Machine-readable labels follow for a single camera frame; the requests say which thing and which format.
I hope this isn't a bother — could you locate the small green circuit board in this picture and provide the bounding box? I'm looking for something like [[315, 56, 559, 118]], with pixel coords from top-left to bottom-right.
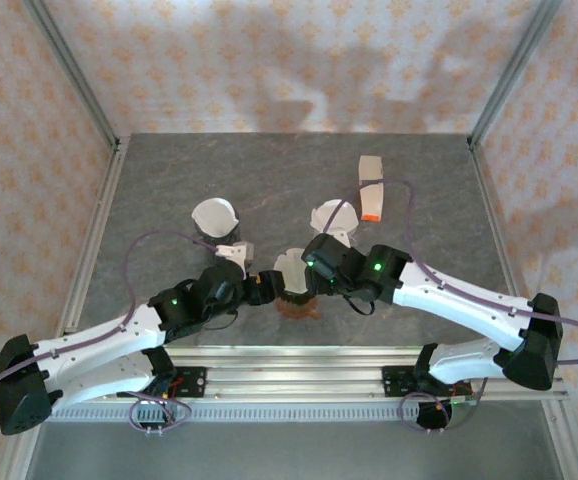
[[446, 394, 480, 416]]

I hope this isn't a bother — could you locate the orange glass coffee server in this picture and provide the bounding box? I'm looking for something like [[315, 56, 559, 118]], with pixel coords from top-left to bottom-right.
[[276, 297, 323, 321]]

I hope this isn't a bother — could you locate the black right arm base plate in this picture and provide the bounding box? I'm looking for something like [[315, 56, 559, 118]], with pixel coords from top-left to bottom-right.
[[381, 366, 418, 399]]

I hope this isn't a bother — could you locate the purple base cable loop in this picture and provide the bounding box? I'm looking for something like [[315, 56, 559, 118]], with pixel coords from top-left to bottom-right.
[[127, 392, 193, 435], [399, 391, 488, 435]]

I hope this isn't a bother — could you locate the clear plastic coffee dripper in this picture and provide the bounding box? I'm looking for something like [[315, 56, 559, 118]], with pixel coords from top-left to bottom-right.
[[336, 224, 361, 250]]

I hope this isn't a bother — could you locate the white slotted cable duct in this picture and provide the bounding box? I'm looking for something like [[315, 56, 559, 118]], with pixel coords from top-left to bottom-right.
[[48, 402, 420, 422]]

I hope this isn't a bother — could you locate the dark green coffee dripper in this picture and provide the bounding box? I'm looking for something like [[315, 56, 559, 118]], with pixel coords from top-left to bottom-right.
[[281, 289, 318, 306]]

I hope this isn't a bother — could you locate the white paper coffee filter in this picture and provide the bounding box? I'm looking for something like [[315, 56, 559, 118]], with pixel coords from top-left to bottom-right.
[[273, 247, 310, 295], [310, 198, 359, 236], [190, 198, 240, 239]]

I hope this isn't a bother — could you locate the aluminium frame post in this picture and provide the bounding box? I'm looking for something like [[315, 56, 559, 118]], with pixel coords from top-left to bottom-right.
[[22, 0, 122, 149], [468, 0, 565, 146]]

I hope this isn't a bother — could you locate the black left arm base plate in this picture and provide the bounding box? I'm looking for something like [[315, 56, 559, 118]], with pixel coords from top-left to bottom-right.
[[171, 366, 208, 400]]

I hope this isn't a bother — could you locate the smoke grey coffee dripper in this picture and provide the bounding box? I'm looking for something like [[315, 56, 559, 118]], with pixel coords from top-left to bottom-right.
[[193, 219, 244, 247]]

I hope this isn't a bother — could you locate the coffee filter paper package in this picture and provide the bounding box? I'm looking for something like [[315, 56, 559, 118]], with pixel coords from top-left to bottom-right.
[[357, 155, 386, 223]]

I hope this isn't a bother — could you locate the thin black right gripper cable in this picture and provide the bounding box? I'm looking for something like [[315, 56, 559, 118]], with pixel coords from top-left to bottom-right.
[[342, 292, 377, 318]]

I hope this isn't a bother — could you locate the aluminium side rail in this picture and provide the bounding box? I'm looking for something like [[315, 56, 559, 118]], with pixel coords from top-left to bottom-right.
[[48, 137, 131, 361], [467, 139, 540, 361]]

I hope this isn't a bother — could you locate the aluminium mounting rail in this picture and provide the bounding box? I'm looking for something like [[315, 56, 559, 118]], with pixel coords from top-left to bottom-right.
[[31, 343, 569, 401]]

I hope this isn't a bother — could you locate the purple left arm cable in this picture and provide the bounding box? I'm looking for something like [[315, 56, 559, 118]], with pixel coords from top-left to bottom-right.
[[0, 228, 223, 431]]

